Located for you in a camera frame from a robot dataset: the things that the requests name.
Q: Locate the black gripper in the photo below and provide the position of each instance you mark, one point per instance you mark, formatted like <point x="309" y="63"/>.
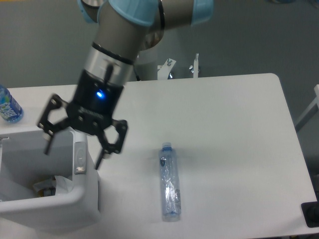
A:
<point x="96" y="104"/>

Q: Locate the clear plastic bottle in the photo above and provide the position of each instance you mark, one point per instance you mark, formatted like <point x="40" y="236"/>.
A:
<point x="169" y="183"/>

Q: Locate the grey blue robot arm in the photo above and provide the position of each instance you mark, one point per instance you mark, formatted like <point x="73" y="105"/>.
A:
<point x="122" y="29"/>

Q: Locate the trash inside the can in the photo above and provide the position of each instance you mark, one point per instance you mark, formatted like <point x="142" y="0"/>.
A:
<point x="56" y="185"/>

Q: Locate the white trash can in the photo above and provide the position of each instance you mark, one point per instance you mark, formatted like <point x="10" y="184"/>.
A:
<point x="23" y="163"/>

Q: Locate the blue labelled water bottle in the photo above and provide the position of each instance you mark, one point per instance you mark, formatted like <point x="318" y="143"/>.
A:
<point x="10" y="109"/>

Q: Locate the black clamp at table edge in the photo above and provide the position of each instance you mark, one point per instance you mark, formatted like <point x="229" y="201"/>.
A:
<point x="311" y="213"/>

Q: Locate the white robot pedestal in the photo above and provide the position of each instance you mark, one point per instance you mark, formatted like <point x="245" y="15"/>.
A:
<point x="145" y="67"/>

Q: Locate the white pedestal foot bracket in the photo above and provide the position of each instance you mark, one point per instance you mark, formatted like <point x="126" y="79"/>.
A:
<point x="171" y="70"/>

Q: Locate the white frame at right edge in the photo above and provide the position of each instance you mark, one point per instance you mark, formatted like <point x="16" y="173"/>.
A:
<point x="309" y="112"/>

